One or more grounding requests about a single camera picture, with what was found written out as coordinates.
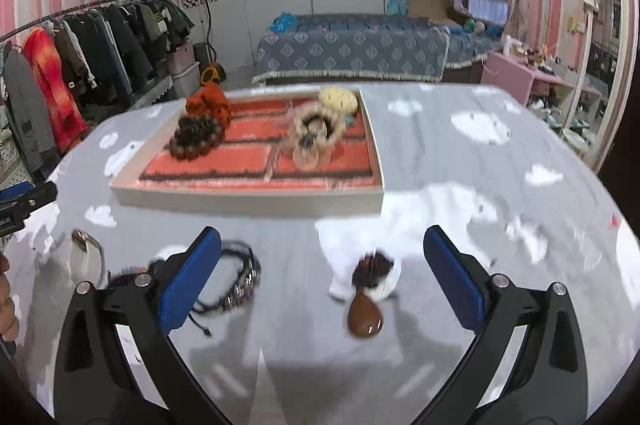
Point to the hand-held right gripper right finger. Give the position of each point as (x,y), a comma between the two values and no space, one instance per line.
(455,277)

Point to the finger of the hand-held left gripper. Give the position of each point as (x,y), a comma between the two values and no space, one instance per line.
(42,195)
(17,190)

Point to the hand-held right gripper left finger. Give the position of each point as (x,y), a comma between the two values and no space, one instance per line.
(192,280)

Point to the red-lined jewelry tray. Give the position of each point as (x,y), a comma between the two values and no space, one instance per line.
(235,160)

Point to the beige fuzzy scrunchie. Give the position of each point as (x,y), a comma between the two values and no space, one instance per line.
(335,125)
(305,157)

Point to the orange scrunchie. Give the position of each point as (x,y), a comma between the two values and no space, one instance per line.
(207,100)

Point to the yellow plush hair clip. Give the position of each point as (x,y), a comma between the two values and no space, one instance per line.
(337,100)

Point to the person's left hand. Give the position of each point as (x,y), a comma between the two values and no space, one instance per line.
(9,305)

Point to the row of hanging clothes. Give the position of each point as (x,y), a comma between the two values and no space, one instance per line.
(100,50)

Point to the metal clothes rack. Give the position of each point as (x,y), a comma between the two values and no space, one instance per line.
(75,8)

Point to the pink storage box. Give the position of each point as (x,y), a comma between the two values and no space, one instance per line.
(182,65)

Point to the black garment steamer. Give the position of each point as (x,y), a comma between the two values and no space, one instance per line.
(212,72)

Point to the pink cabinet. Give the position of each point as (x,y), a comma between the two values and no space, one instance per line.
(505,72)

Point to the white framed standing mirror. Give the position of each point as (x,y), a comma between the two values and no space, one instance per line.
(600,80)

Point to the bed with blue patterned cover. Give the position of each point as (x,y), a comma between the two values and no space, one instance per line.
(350,50)

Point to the teal cloth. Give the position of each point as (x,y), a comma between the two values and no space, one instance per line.
(282,23)

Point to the beige woven cushion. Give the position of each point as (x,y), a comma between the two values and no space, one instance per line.
(427,5)

